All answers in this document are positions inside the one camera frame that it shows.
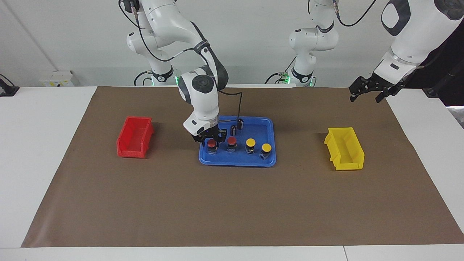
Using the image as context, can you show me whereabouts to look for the blue plastic tray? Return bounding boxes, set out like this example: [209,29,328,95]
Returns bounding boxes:
[198,115,277,167]

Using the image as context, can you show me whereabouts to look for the yellow plastic bin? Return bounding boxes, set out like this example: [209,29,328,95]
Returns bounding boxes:
[324,127,365,171]

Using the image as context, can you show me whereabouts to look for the brown paper mat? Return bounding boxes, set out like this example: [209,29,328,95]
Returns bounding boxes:
[21,86,464,248]

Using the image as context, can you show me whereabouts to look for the black equipment stand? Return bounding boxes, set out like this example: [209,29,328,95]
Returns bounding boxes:
[406,25,464,107]

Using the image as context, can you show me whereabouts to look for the red plastic bin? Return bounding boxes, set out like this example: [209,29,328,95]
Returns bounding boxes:
[116,116,154,159]

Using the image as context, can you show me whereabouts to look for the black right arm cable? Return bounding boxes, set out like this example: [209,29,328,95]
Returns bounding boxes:
[119,0,243,122]

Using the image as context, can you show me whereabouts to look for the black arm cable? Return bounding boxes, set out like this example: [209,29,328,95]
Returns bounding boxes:
[332,0,377,28]
[119,0,243,122]

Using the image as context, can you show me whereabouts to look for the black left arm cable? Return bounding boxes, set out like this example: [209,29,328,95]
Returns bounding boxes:
[332,0,377,28]

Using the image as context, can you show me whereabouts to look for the black left base cable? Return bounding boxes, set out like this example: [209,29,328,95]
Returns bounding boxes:
[265,56,296,84]

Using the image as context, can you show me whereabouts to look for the black base cable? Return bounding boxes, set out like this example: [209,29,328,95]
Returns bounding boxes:
[265,56,296,84]
[133,70,153,86]

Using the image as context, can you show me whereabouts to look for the black right base cable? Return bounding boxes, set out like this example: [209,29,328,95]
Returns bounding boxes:
[133,70,153,86]

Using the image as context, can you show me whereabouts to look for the white wall outlet box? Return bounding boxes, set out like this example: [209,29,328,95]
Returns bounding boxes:
[39,71,75,87]

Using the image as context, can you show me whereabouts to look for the black clamp mount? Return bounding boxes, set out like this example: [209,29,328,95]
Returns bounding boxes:
[0,74,20,97]

